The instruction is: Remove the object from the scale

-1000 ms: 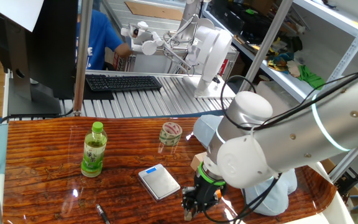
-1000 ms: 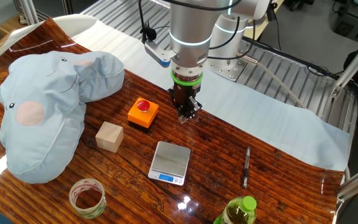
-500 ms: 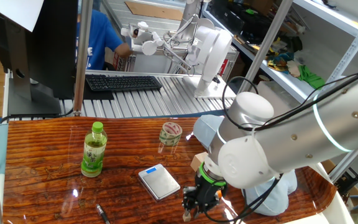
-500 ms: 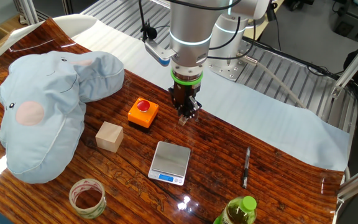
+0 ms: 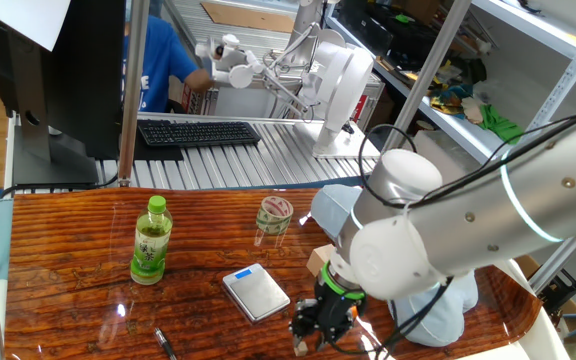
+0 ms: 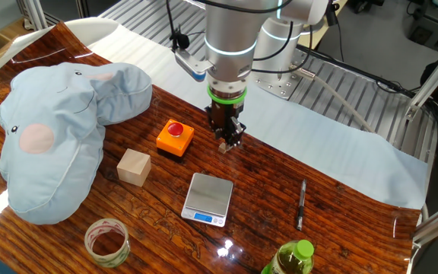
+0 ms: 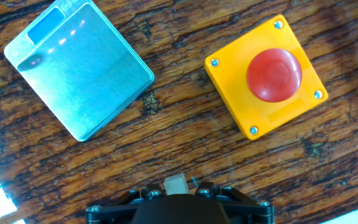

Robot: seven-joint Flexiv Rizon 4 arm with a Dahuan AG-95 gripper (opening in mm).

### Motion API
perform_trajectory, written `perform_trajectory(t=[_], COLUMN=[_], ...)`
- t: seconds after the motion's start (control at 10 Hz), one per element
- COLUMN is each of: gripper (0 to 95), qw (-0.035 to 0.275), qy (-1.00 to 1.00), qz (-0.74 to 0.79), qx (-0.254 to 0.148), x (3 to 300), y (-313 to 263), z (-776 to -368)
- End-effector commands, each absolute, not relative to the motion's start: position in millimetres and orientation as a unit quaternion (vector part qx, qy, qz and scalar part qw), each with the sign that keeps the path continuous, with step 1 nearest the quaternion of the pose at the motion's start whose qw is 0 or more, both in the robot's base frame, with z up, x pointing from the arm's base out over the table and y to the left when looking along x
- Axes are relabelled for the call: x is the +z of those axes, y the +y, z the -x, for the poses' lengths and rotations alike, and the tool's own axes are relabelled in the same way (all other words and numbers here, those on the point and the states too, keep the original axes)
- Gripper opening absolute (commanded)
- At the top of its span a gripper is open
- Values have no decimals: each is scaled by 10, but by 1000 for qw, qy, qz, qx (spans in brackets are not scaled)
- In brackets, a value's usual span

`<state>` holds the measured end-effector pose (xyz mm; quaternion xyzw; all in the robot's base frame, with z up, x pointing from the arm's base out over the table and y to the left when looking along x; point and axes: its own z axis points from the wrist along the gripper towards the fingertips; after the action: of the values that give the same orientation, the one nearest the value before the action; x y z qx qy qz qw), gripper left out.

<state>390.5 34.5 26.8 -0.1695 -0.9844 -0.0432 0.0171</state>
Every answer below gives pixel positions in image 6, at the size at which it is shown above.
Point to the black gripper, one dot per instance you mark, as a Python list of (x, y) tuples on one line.
[(223, 114)]

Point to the small wooden block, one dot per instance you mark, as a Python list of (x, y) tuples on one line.
[(223, 149)]

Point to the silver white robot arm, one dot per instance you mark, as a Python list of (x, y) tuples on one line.
[(230, 38)]

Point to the silver digital pocket scale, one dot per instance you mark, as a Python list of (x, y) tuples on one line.
[(207, 194)]

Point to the orange emergency stop button box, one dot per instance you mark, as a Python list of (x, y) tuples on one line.
[(173, 142)]

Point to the white table cloth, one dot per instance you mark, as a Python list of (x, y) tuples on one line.
[(318, 152)]

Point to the large wooden cube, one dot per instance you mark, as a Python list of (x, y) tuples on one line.
[(133, 169)]

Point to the black ballpoint pen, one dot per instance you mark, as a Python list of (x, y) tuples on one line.
[(300, 207)]

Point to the green tea bottle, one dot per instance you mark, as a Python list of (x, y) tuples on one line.
[(291, 260)]

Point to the light blue elephant pillow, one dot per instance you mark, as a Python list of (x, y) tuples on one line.
[(59, 133)]

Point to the clear packing tape roll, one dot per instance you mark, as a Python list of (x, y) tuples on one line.
[(106, 260)]

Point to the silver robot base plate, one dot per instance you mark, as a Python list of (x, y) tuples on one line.
[(276, 85)]

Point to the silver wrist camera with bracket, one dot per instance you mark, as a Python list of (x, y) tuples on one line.
[(190, 64)]

